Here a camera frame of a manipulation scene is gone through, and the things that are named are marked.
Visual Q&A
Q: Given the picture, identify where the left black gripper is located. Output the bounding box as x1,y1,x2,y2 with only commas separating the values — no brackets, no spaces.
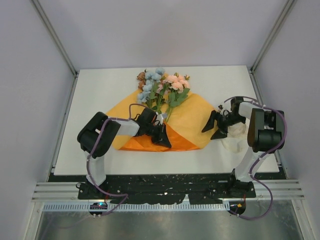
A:
144,122,171,148

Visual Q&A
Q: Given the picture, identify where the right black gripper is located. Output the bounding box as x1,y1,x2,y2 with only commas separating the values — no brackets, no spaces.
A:
201,110,246,140

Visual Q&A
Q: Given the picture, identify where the cream ribbon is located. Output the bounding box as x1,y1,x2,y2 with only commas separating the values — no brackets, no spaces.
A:
220,122,248,154

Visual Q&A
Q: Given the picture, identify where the orange wrapping paper sheet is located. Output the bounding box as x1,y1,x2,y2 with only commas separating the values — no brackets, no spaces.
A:
112,92,218,153

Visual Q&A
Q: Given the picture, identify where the fake flower bouquet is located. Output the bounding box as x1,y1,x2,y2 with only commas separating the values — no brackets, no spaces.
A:
136,67,165,114

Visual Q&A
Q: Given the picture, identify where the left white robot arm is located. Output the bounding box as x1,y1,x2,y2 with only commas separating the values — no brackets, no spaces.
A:
77,107,172,199

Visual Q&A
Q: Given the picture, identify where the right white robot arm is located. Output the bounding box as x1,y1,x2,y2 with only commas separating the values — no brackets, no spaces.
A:
201,96,287,197

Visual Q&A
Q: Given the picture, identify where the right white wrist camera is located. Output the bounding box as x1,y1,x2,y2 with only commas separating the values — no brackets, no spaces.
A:
217,104,225,113

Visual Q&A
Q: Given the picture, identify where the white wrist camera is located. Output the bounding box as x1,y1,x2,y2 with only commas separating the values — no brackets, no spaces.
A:
217,104,225,113
155,113,168,125

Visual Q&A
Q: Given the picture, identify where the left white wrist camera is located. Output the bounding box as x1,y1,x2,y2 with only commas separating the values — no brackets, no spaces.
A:
155,113,168,125

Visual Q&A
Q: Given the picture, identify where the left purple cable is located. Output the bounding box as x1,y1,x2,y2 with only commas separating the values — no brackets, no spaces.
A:
86,103,148,218

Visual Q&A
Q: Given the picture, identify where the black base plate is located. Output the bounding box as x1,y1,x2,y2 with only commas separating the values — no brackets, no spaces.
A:
47,172,258,205

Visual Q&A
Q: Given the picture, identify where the white slotted cable duct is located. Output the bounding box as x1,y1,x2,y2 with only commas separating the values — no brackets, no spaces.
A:
42,201,230,213

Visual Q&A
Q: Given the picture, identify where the right aluminium frame post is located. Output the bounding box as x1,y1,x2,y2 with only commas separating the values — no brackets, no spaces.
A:
249,0,298,74

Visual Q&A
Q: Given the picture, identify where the aluminium frame post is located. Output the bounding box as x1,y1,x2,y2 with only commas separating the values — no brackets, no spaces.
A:
31,0,79,76
249,0,298,74

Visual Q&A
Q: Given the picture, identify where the left aluminium frame post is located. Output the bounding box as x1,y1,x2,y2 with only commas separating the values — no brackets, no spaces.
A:
31,0,79,76

